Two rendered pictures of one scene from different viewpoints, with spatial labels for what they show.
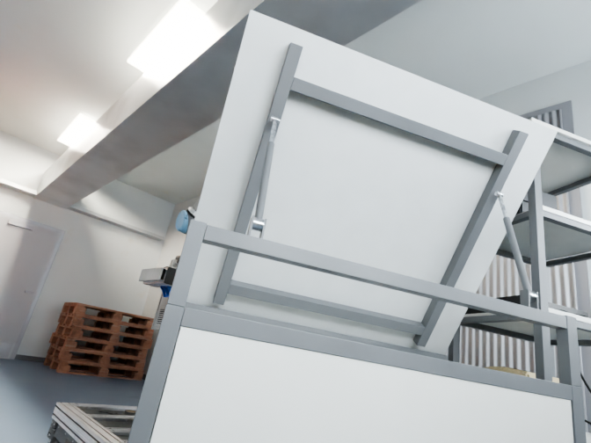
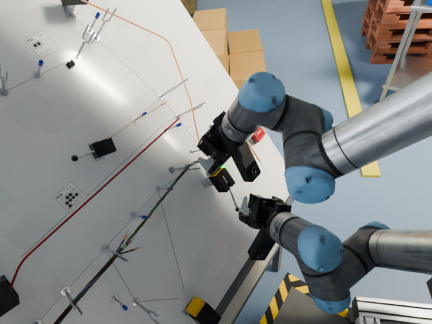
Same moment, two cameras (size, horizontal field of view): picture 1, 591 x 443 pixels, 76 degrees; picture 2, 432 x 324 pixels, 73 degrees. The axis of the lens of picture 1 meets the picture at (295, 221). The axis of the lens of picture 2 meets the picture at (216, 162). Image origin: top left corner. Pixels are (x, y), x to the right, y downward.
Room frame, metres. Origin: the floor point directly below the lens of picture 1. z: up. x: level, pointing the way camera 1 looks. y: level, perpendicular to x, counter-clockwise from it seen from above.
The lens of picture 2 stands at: (1.86, -0.22, 1.79)
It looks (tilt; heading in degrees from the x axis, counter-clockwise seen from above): 47 degrees down; 147
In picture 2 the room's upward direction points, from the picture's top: 10 degrees counter-clockwise
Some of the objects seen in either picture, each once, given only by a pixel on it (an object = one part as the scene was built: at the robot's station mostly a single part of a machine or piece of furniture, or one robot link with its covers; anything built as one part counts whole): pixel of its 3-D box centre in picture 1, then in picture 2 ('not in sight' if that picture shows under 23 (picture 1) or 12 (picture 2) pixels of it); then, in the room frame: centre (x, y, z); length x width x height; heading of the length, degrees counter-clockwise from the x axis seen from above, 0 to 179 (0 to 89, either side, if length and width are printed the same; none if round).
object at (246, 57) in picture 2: not in sight; (229, 59); (-0.24, 1.51, 0.32); 1.08 x 0.77 x 0.64; 133
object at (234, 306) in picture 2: not in sight; (250, 270); (1.51, 0.08, 0.60); 0.55 x 0.03 x 0.39; 104
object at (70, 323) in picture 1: (102, 340); not in sight; (6.79, 2.80, 0.50); 1.33 x 0.91 x 0.99; 131
